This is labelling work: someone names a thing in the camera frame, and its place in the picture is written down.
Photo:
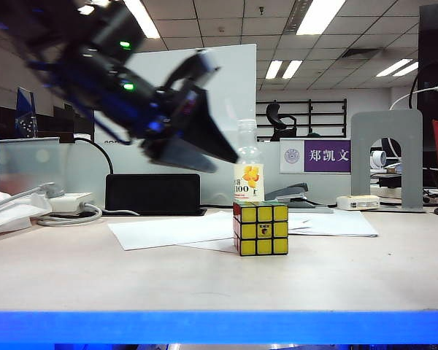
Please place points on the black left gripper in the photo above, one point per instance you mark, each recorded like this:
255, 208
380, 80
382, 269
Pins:
168, 109

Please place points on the colourful Rubik's cube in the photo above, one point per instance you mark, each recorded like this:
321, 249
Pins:
264, 229

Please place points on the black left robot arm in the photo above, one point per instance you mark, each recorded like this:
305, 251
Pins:
76, 73

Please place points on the clear bottle yellow flower label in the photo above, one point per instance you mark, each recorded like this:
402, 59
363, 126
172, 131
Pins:
249, 178

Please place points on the black box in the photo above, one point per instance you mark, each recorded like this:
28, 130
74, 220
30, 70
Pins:
153, 193

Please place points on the white board panel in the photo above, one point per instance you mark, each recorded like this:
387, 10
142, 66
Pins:
233, 73

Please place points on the black office chair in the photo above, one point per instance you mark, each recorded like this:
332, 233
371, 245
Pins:
277, 116

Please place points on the white paper sheet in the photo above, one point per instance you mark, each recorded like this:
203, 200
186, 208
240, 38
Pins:
168, 229
332, 224

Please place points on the grey stapler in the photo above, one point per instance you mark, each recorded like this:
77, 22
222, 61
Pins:
288, 191

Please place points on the long ceiling light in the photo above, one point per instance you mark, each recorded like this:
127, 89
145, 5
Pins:
144, 20
292, 69
321, 16
273, 69
409, 69
392, 68

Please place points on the black shelf rack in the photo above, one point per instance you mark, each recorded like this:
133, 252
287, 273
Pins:
321, 113

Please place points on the purple white name sign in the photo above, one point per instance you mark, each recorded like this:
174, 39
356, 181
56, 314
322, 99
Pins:
328, 156

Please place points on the white power adapter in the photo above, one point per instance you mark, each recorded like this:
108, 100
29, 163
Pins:
71, 202

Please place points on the grey plug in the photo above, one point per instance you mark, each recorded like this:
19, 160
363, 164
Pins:
51, 189

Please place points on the frosted desk partition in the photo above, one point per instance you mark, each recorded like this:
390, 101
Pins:
33, 160

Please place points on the grey metal bookend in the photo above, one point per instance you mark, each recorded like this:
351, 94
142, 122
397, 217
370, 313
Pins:
359, 164

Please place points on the small white box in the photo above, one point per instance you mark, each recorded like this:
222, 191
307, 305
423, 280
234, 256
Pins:
357, 202

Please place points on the blue triangular trophy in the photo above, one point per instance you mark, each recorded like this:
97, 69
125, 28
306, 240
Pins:
23, 113

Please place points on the small white fan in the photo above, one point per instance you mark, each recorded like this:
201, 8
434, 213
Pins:
378, 159

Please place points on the blue table edge strip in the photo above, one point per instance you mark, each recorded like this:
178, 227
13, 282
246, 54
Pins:
219, 328

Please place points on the white plastic bag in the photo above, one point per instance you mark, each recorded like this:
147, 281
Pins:
7, 211

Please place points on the black monitor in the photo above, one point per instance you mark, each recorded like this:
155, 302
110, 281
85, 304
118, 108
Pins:
436, 73

